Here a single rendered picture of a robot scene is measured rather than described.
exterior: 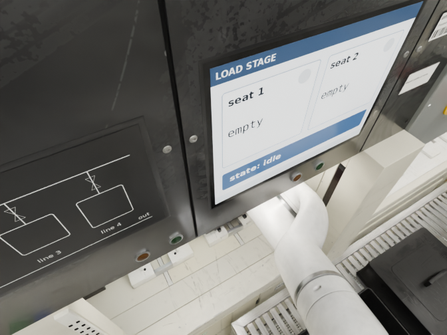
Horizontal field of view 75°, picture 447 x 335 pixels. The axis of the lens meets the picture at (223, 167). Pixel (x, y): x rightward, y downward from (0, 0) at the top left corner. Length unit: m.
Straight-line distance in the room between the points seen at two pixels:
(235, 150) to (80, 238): 0.19
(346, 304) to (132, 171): 0.32
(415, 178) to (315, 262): 0.97
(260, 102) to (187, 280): 0.77
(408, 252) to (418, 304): 0.17
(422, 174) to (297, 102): 1.14
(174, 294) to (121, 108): 0.81
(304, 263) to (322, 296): 0.07
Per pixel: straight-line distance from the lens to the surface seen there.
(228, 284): 1.00
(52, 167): 0.27
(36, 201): 0.29
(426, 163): 1.51
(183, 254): 1.00
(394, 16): 0.41
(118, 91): 0.24
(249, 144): 0.35
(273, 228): 0.68
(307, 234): 0.58
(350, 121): 0.49
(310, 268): 0.50
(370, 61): 0.43
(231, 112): 0.30
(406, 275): 1.17
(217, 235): 1.02
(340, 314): 0.44
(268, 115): 0.34
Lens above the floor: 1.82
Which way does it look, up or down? 50 degrees down
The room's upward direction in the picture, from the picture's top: straight up
